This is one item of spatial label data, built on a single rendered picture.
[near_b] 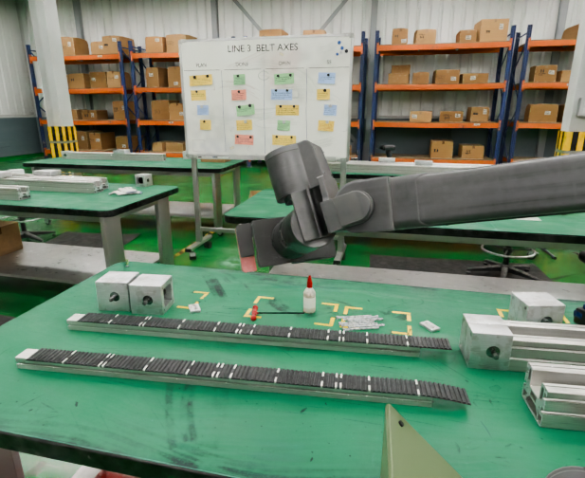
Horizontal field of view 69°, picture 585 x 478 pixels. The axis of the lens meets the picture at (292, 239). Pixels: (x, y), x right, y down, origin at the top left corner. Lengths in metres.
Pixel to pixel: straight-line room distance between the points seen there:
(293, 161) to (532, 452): 0.70
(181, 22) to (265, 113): 9.20
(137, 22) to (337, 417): 12.96
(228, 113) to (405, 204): 3.53
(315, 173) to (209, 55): 3.55
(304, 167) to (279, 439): 0.55
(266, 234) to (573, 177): 0.36
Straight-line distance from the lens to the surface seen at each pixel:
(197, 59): 4.06
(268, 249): 0.59
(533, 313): 1.32
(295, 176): 0.50
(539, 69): 10.80
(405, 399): 0.98
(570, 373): 1.07
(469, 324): 1.14
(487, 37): 10.65
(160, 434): 0.93
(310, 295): 1.29
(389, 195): 0.46
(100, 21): 14.07
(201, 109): 4.04
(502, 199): 0.46
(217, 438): 0.90
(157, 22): 13.15
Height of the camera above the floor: 1.37
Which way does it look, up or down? 17 degrees down
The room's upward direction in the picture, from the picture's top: straight up
